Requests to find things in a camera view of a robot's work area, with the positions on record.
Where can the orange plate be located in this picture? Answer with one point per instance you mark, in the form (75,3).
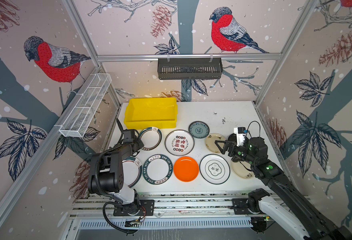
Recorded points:
(186,169)

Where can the cream plate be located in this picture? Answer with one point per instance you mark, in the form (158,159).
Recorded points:
(210,142)
(242,169)

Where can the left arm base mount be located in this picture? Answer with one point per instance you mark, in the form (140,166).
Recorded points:
(144,208)

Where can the aluminium frame crossbar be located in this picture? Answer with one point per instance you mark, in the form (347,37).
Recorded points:
(225,57)

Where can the white plate green red rim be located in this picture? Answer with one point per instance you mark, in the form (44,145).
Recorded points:
(133,170)

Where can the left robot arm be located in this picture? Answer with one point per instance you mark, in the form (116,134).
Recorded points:
(106,175)

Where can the white plate green striped rim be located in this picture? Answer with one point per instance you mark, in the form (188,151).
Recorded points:
(151,138)

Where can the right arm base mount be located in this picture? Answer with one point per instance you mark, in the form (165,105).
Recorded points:
(245,206)

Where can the white plate red chinese characters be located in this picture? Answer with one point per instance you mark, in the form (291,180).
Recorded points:
(179,143)

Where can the yellow plastic bin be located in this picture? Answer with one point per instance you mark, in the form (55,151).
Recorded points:
(142,113)

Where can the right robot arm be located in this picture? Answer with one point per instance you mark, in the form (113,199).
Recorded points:
(299,218)

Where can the white plate black clover pattern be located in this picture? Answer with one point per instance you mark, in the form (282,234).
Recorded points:
(215,169)

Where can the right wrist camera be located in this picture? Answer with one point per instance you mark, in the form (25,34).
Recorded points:
(241,133)

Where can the white wire mesh basket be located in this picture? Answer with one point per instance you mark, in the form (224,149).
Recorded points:
(82,113)

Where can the aluminium rail base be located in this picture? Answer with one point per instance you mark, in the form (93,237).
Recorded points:
(170,212)

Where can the small teal patterned plate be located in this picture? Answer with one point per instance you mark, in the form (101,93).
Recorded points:
(199,129)

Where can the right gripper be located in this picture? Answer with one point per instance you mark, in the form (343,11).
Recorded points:
(228,144)

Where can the black hanging basket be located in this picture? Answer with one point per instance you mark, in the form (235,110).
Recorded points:
(190,69)

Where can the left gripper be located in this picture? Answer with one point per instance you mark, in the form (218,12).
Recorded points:
(140,144)

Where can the white plate green lettered rim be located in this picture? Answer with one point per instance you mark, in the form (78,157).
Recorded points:
(157,169)

